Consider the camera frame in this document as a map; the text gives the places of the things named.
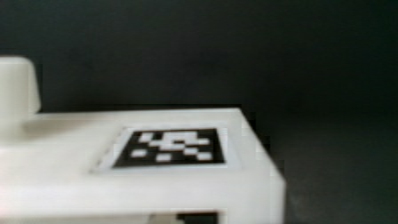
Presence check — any white front drawer tray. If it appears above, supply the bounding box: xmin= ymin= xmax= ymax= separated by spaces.
xmin=0 ymin=56 xmax=286 ymax=224

